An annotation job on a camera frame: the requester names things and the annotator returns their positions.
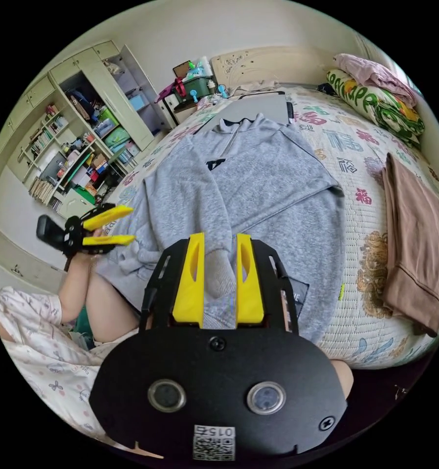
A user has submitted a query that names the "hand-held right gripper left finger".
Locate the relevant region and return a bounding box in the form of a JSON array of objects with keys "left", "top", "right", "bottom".
[{"left": 172, "top": 232, "right": 206, "bottom": 329}]

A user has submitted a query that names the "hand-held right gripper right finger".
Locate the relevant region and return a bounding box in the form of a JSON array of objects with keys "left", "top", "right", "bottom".
[{"left": 235, "top": 233, "right": 266, "bottom": 328}]

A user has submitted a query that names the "gray long sleeve sweater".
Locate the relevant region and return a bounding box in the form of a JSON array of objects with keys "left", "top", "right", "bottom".
[{"left": 94, "top": 112, "right": 347, "bottom": 340}]

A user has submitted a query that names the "person's left forearm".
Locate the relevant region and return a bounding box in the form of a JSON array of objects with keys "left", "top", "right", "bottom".
[{"left": 57, "top": 269, "right": 95, "bottom": 325}]

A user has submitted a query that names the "person's left hand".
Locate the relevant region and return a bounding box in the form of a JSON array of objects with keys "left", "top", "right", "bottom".
[{"left": 66, "top": 253, "right": 112, "bottom": 275}]

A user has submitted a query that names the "cream cupboard with shelves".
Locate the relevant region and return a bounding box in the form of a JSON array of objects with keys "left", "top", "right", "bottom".
[{"left": 0, "top": 40, "right": 173, "bottom": 217}]

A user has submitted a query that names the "bed with printed quilt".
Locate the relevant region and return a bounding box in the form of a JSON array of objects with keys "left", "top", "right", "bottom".
[{"left": 106, "top": 45, "right": 439, "bottom": 371}]

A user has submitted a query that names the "person's body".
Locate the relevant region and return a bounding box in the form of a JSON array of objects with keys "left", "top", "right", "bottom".
[{"left": 0, "top": 271, "right": 354, "bottom": 457}]

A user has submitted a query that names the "cluttered bedside cabinet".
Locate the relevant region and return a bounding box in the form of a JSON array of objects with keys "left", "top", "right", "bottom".
[{"left": 154, "top": 57, "right": 230, "bottom": 128}]

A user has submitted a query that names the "brown folded garment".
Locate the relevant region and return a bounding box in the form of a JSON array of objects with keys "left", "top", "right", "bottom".
[{"left": 382, "top": 152, "right": 439, "bottom": 338}]

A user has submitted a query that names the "gray flat board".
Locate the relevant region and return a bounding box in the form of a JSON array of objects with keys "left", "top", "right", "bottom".
[{"left": 196, "top": 91, "right": 296, "bottom": 137}]

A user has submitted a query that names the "beige garment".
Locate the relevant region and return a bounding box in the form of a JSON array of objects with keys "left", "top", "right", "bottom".
[{"left": 229, "top": 80, "right": 281, "bottom": 97}]

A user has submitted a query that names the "green printed rolled blanket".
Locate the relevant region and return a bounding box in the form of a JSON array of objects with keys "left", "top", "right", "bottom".
[{"left": 326, "top": 69, "right": 425, "bottom": 148}]

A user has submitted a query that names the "pink garment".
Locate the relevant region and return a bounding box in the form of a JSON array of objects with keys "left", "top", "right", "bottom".
[{"left": 333, "top": 53, "right": 419, "bottom": 107}]

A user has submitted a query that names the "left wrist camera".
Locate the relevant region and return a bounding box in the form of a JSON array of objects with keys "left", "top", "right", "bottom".
[{"left": 36, "top": 215, "right": 68, "bottom": 252}]

